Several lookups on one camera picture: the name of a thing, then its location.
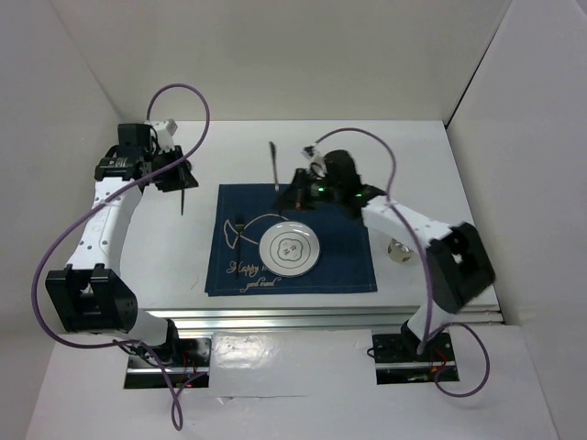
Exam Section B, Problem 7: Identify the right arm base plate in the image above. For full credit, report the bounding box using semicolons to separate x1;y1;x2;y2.
366;333;460;385

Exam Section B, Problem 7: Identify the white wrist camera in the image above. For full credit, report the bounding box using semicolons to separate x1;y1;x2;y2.
145;119;178;152
302;145;327;179

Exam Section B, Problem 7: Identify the black fork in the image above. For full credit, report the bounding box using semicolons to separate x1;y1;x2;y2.
235;214;245;281

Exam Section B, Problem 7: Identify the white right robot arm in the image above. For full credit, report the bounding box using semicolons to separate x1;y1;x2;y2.
274;147;495;359

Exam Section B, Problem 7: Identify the white round plate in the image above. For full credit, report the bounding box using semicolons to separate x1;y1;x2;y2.
259;221;321;278

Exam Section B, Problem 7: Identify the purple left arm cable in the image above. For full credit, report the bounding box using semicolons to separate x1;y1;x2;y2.
30;83;212;431

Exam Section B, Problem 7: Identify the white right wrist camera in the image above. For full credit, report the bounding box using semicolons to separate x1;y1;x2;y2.
302;145;327;179

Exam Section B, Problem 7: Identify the navy fish placemat cloth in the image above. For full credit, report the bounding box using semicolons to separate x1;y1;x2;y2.
205;183;377;297

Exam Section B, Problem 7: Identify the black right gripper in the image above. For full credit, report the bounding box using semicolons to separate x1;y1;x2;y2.
271;168;341;214

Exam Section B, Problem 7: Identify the black table knife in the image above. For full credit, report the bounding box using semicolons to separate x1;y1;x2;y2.
269;141;280;193

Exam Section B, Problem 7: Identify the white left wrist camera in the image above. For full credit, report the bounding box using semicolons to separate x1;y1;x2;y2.
145;119;178;152

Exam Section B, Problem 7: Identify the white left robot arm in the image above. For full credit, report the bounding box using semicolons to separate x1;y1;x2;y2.
45;119;198;366

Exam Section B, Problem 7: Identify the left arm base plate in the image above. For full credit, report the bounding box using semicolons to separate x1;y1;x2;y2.
124;337;212;390

